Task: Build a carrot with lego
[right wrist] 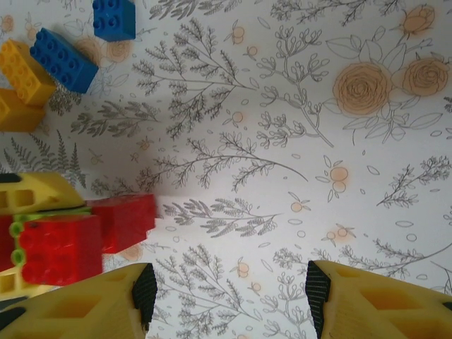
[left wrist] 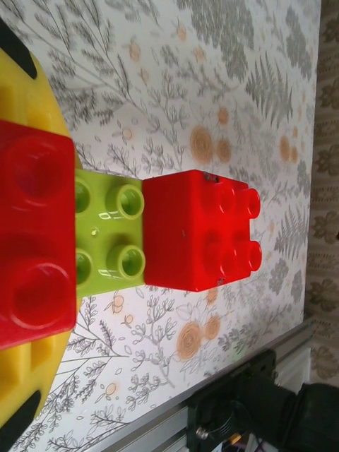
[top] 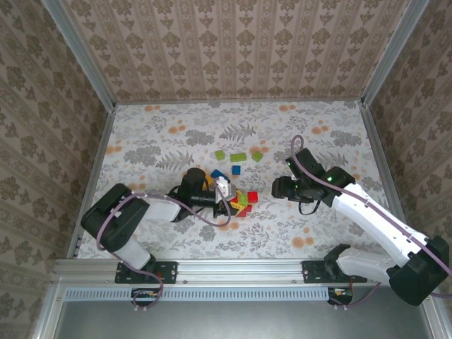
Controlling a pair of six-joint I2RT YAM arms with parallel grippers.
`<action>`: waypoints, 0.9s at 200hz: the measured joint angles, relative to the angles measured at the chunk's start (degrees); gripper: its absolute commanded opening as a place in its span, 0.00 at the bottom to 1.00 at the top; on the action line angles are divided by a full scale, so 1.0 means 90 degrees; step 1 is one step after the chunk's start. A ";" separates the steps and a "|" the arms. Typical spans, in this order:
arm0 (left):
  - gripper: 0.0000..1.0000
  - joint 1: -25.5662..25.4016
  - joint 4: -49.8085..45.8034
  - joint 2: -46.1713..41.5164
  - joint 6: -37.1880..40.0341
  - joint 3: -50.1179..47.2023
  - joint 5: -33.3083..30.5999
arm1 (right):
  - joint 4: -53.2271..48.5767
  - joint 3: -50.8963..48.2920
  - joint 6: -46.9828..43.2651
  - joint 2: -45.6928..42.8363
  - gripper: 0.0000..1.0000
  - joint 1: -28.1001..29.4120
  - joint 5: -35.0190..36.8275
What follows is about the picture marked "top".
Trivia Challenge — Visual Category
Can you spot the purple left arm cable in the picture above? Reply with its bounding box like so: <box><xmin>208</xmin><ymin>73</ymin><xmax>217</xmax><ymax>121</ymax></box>
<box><xmin>95</xmin><ymin>182</ymin><xmax>234</xmax><ymax>314</ymax></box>

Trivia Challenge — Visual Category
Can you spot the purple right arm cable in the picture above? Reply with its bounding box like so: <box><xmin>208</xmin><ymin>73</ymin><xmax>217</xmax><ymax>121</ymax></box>
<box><xmin>291</xmin><ymin>134</ymin><xmax>452</xmax><ymax>314</ymax></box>

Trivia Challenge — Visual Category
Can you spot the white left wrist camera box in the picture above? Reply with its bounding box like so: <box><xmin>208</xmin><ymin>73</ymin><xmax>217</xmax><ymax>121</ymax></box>
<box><xmin>214</xmin><ymin>176</ymin><xmax>231</xmax><ymax>198</ymax></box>

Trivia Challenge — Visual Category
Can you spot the aluminium frame bar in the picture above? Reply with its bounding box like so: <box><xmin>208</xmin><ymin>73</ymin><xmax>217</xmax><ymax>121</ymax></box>
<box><xmin>422</xmin><ymin>299</ymin><xmax>452</xmax><ymax>339</ymax></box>
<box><xmin>30</xmin><ymin>278</ymin><xmax>68</xmax><ymax>339</ymax></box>

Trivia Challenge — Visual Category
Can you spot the thin black right camera cable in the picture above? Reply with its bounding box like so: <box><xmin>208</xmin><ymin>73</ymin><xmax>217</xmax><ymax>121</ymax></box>
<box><xmin>297</xmin><ymin>200</ymin><xmax>321</xmax><ymax>217</ymax></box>

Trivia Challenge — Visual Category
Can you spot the white slotted cable duct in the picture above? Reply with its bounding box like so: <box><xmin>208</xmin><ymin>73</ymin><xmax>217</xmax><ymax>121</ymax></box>
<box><xmin>65</xmin><ymin>286</ymin><xmax>330</xmax><ymax>302</ymax></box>

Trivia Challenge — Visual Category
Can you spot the aluminium corner post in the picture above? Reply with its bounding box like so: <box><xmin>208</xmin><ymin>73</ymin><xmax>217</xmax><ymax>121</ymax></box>
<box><xmin>40</xmin><ymin>0</ymin><xmax>117</xmax><ymax>111</ymax></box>
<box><xmin>359</xmin><ymin>0</ymin><xmax>431</xmax><ymax>107</ymax></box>

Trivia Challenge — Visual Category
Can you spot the thin aluminium table edge rail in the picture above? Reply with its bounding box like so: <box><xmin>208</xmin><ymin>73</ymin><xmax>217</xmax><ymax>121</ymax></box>
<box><xmin>113</xmin><ymin>99</ymin><xmax>363</xmax><ymax>106</ymax></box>

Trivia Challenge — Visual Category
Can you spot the wide aluminium extrusion rail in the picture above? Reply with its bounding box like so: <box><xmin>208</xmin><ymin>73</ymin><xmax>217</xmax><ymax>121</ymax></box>
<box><xmin>52</xmin><ymin>256</ymin><xmax>437</xmax><ymax>285</ymax></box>

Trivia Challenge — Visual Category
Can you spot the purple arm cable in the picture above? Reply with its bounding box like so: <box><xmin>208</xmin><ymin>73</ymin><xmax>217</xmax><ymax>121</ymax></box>
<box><xmin>95</xmin><ymin>182</ymin><xmax>234</xmax><ymax>314</ymax></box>
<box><xmin>291</xmin><ymin>134</ymin><xmax>452</xmax><ymax>314</ymax></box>

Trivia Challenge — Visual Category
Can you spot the grey metal panel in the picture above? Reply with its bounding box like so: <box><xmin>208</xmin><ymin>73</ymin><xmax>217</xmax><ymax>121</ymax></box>
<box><xmin>52</xmin><ymin>285</ymin><xmax>437</xmax><ymax>339</ymax></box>

